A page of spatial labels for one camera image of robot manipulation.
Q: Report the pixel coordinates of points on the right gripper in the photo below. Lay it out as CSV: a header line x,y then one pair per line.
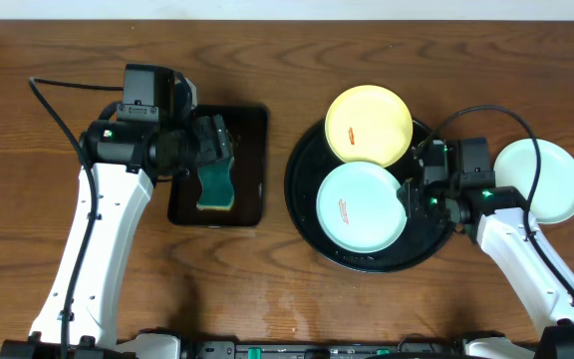
x,y
413,202

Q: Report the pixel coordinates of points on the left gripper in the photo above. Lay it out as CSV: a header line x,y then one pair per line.
x,y
205,145

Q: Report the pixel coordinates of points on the green yellow sponge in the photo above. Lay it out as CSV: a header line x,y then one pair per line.
x,y
217,191

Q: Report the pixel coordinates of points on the light green plate front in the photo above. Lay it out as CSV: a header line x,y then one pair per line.
x,y
357,207

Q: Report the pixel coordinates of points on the light green plate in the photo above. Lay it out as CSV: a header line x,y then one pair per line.
x,y
553,201
357,207

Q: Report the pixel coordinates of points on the yellow plate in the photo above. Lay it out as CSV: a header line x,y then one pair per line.
x,y
369,123

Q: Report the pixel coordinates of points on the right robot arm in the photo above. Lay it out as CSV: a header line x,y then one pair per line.
x,y
498,220

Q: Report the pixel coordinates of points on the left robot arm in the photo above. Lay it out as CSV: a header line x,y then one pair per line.
x,y
121,162

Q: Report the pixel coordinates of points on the black rectangular tray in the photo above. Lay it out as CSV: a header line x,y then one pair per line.
x,y
247,128

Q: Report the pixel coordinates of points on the black round tray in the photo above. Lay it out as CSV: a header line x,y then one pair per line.
x,y
310,162

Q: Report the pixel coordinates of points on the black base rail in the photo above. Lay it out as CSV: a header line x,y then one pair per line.
x,y
292,350

